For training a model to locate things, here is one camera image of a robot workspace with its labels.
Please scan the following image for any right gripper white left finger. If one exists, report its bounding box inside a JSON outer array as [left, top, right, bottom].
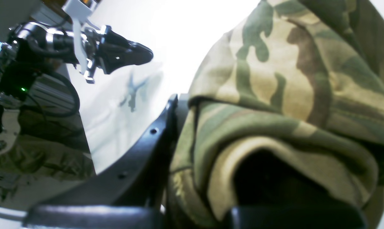
[[23, 94, 189, 229]]

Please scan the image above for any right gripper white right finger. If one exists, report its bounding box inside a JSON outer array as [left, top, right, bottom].
[[228, 205, 368, 229]]

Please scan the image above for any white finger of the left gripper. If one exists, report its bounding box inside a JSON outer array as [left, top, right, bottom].
[[72, 19, 99, 61], [79, 58, 96, 84]]

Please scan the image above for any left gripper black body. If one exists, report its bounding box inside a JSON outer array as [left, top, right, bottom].
[[45, 24, 113, 75]]

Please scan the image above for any camouflage T-shirt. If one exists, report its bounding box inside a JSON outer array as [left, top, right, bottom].
[[0, 0, 384, 229]]

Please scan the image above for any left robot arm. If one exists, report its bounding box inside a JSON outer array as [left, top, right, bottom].
[[0, 19, 112, 155]]

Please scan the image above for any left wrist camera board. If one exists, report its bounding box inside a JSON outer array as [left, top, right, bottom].
[[62, 0, 99, 23]]

